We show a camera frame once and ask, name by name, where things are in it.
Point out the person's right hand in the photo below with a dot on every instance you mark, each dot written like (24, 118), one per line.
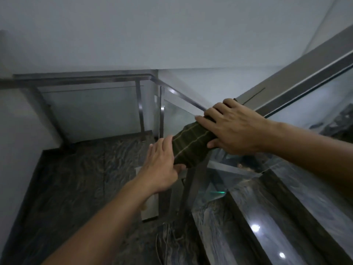
(237, 132)

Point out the person's left hand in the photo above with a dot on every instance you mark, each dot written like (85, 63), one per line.
(158, 168)

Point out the person's left thumb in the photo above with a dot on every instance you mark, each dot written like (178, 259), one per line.
(179, 168)

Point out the person's right thumb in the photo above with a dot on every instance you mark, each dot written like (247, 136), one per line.
(213, 143)

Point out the person's right little finger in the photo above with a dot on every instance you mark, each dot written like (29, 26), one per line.
(233, 102)

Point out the person's right middle finger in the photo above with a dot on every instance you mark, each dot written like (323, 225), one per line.
(216, 113)

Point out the green striped cloth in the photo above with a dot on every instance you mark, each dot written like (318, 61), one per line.
(190, 144)

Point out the person's right forearm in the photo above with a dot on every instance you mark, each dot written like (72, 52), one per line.
(311, 154)

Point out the person's left forearm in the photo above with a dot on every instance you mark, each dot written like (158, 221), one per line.
(104, 226)

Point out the marble stair step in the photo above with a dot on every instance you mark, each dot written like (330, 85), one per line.
(317, 204)
(220, 231)

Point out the steel sloping handrail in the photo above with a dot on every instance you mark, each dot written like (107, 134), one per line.
(303, 71)

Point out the steel landing handrail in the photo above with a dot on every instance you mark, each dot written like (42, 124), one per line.
(82, 79)

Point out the steel railing post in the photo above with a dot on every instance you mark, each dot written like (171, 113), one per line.
(161, 113)
(193, 187)
(140, 110)

